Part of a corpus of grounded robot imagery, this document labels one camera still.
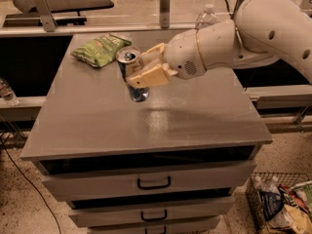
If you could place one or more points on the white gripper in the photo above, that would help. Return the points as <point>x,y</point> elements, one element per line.
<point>182,57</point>

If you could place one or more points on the redbull can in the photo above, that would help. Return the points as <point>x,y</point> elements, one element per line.
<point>128,59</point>

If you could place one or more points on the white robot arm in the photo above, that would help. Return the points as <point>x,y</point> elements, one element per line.
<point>261,32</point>

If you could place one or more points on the clear water bottle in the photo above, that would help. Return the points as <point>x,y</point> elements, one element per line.
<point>207,17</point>

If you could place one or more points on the water bottle at left edge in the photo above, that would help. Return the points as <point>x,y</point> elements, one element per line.
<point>7,93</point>

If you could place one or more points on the bottle in basket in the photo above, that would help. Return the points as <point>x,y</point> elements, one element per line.
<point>269,185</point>

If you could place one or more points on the green chip bag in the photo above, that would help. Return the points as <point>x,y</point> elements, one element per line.
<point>101,51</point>

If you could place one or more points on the grey drawer cabinet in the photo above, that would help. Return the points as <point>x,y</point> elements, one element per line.
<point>91,142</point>

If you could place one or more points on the blue snack bag in basket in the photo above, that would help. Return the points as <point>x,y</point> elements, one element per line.
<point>272,203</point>

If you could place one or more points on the green snack bag in basket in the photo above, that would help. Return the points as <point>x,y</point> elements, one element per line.
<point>304,192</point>

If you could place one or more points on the yellow snack bag in basket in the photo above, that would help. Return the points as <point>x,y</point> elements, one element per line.
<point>292,218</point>

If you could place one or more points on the middle metal bracket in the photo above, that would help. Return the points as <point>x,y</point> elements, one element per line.
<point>164,13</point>

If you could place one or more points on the top drawer black handle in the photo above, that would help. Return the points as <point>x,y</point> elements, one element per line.
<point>145,184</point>

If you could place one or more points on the drawer black handle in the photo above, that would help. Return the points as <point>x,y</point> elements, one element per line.
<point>145,184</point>
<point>153,216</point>
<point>156,230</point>

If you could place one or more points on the left metal bracket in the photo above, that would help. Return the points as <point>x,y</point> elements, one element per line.
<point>45,15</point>

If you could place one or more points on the middle drawer black handle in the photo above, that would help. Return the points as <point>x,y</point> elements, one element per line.
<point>153,216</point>

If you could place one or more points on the bottom drawer black handle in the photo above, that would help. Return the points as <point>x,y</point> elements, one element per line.
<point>156,230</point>

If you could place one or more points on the wire basket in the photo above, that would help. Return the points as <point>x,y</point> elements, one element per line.
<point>254,200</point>

